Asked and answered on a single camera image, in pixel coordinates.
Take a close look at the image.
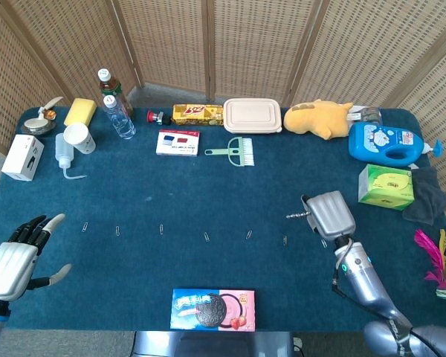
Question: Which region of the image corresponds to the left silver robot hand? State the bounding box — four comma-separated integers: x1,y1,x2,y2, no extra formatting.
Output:
0,213,73,302

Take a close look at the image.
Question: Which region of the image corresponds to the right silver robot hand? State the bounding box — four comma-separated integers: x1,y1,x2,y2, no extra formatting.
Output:
300,190,357,239

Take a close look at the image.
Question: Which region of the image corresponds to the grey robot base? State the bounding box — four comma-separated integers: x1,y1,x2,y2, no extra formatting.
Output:
130,329,295,357

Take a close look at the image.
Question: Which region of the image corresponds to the green white hand brush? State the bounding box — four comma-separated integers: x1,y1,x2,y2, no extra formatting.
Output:
204,136,256,167

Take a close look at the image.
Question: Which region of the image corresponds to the green tissue box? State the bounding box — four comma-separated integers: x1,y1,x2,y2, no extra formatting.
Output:
358,164,416,212

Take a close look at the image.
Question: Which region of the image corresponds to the blue detergent bottle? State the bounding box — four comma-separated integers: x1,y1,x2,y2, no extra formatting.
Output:
348,122,445,167

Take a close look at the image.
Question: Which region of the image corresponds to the yellow plush toy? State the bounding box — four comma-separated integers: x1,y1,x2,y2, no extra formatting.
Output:
283,99,365,141

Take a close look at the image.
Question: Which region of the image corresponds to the dark grey cloth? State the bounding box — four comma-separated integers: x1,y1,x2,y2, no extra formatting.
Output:
401,166,446,226

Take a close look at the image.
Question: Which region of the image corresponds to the white cardboard box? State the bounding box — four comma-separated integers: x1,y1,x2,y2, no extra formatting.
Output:
1,134,45,182

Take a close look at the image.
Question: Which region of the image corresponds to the clear plastic container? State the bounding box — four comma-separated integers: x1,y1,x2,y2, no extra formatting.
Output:
351,106,383,126

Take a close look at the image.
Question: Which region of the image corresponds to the blue carpet table cover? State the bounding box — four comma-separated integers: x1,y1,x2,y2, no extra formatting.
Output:
0,106,446,332

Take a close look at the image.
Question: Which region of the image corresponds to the translucent squeeze wash bottle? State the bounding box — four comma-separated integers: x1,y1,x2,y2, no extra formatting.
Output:
54,132,88,181

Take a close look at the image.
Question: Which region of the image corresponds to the beige lidded lunch box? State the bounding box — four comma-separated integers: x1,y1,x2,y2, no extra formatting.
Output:
222,97,283,134

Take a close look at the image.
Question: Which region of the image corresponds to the white paper cup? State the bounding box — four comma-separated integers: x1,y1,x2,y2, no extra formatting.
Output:
62,122,97,155

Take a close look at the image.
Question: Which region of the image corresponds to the blue pink Oreo box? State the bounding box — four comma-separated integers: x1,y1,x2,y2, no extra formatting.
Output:
169,288,256,332

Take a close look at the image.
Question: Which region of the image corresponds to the yellow biscuit pack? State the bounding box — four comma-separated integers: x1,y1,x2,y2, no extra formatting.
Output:
171,103,224,126

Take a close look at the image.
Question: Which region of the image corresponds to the white box red blue print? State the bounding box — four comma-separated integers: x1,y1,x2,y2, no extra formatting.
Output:
155,129,201,157

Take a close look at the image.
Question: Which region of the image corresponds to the white ceramic spoon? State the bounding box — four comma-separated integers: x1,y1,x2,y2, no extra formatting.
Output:
36,96,65,120

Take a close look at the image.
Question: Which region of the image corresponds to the yellow sponge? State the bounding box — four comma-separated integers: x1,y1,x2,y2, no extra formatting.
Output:
63,97,97,128

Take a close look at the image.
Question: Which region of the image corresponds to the clear plastic water bottle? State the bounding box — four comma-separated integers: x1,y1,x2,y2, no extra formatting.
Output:
102,94,137,141

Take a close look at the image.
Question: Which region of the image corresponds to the wicker folding screen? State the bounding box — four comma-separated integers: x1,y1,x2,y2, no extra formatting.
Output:
0,0,446,239

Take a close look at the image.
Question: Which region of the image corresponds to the green label tea bottle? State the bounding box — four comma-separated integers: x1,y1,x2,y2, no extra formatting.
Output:
97,68,135,119

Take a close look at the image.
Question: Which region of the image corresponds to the red emergency stop button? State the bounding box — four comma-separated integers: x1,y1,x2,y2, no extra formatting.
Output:
146,109,172,126

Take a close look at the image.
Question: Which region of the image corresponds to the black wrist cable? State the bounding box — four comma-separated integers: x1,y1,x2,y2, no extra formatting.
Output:
332,237,361,298

